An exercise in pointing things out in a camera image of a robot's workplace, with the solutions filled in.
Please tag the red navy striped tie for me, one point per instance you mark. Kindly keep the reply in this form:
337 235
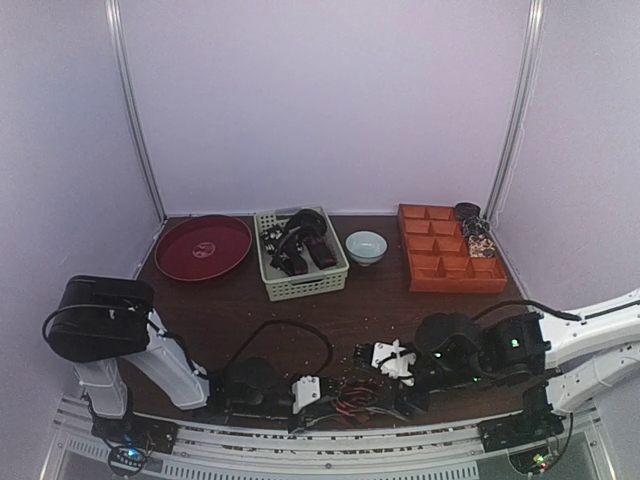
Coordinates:
357 403

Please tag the aluminium frame post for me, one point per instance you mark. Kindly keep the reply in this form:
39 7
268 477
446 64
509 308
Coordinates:
522 96
117 35

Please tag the pale blue ceramic bowl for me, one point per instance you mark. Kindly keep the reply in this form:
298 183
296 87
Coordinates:
366 247

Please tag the rolled dark tie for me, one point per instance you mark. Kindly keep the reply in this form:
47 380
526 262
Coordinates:
466 210

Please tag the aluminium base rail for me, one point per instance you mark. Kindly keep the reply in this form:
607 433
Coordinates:
441 451

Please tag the rolled patterned tie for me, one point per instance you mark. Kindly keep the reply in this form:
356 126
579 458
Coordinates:
475 226
481 247

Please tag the orange compartment organizer box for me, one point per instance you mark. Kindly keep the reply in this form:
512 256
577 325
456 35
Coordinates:
437 256

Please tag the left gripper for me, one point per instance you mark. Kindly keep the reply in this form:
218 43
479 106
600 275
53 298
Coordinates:
304 413

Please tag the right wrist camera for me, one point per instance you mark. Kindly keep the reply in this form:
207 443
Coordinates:
389 359

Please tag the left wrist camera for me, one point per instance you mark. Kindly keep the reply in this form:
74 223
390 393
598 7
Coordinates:
306 391

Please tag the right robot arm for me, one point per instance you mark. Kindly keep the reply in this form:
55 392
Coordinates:
578 353

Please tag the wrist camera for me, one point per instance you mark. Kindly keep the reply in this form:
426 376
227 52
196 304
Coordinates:
306 391
389 359

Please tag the dark ties in basket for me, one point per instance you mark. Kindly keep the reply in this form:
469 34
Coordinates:
303 232

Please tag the beige plastic basket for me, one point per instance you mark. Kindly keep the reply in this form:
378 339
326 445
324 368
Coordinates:
281 287

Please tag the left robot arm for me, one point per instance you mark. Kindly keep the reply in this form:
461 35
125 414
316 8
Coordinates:
101 321

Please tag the right aluminium frame post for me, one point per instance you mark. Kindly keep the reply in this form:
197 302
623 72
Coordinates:
522 96

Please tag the red round tray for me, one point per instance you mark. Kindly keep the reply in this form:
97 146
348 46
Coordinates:
203 248

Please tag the left aluminium frame post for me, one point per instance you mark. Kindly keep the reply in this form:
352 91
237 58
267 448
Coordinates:
117 35

